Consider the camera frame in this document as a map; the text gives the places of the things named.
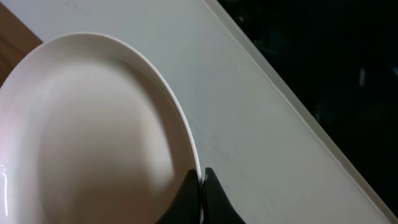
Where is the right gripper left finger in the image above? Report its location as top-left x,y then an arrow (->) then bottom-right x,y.
156,169 -> 201,224

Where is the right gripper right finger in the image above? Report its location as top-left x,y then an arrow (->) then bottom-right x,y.
203,167 -> 245,224

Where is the white plate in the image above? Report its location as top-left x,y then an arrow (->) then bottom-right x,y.
1,33 -> 200,223

